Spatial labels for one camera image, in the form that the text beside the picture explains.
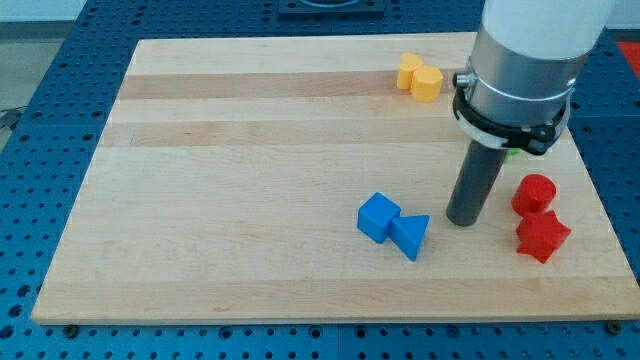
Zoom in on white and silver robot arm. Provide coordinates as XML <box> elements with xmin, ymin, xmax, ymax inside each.
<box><xmin>453</xmin><ymin>0</ymin><xmax>615</xmax><ymax>155</ymax></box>

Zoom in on light wooden board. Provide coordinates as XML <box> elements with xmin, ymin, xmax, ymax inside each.
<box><xmin>32</xmin><ymin>32</ymin><xmax>639</xmax><ymax>325</ymax></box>

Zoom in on blue cube block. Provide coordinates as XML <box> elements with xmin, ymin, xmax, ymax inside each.
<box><xmin>357</xmin><ymin>192</ymin><xmax>401</xmax><ymax>244</ymax></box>

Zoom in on blue triangular prism block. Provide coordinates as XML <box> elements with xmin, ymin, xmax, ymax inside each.
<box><xmin>389</xmin><ymin>215</ymin><xmax>430</xmax><ymax>262</ymax></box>

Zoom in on yellow hexagonal block front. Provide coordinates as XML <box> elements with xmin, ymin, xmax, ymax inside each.
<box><xmin>410</xmin><ymin>65</ymin><xmax>444</xmax><ymax>103</ymax></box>

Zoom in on yellow block rear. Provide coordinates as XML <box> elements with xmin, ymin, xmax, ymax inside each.
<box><xmin>396</xmin><ymin>52</ymin><xmax>424</xmax><ymax>90</ymax></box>

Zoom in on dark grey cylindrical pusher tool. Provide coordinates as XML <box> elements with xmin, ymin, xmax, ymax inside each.
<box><xmin>446</xmin><ymin>140</ymin><xmax>507</xmax><ymax>227</ymax></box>

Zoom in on green block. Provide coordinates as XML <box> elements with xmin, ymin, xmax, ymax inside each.
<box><xmin>504</xmin><ymin>148</ymin><xmax>521</xmax><ymax>163</ymax></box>

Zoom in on red cylinder block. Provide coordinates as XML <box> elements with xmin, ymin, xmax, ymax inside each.
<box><xmin>511</xmin><ymin>174</ymin><xmax>557</xmax><ymax>216</ymax></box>

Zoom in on red star block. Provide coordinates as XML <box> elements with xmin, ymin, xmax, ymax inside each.
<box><xmin>516</xmin><ymin>210</ymin><xmax>571</xmax><ymax>264</ymax></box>

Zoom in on red object at edge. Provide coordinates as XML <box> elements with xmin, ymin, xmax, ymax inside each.
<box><xmin>617</xmin><ymin>41</ymin><xmax>640</xmax><ymax>77</ymax></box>

